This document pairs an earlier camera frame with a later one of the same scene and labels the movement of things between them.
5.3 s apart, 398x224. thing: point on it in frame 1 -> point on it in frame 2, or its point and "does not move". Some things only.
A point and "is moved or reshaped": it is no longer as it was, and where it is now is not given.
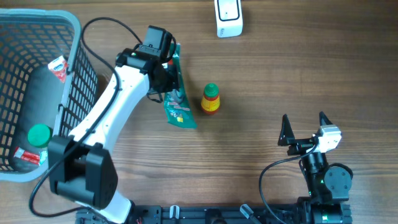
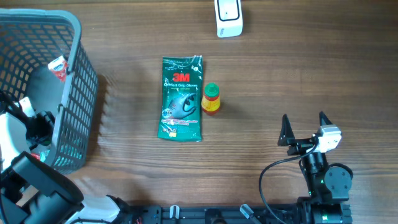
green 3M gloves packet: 176,107 is moved or reshaped
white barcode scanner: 229,18 does not move
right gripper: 286,138 does not move
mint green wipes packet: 43,155 does not move
